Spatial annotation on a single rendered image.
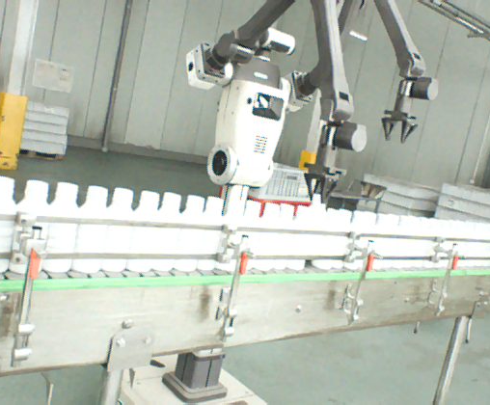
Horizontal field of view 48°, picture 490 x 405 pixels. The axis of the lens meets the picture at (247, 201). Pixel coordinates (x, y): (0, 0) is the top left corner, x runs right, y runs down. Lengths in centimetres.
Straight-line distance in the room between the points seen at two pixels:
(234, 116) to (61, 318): 114
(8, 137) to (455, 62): 915
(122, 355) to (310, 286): 54
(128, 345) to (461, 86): 1203
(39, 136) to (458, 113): 854
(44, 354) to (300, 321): 68
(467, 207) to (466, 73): 551
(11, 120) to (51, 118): 208
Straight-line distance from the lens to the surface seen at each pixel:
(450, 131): 1277
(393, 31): 202
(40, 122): 1072
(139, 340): 119
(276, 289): 139
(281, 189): 383
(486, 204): 776
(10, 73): 882
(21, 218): 100
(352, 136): 141
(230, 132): 203
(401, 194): 851
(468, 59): 1298
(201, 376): 227
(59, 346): 112
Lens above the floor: 134
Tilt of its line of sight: 8 degrees down
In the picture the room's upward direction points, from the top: 12 degrees clockwise
